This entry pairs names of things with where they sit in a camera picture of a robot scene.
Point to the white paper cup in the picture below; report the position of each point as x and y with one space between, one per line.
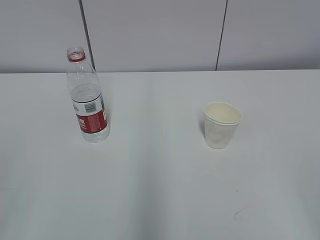
220 123

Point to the clear water bottle red label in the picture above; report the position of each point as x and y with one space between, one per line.
87 97

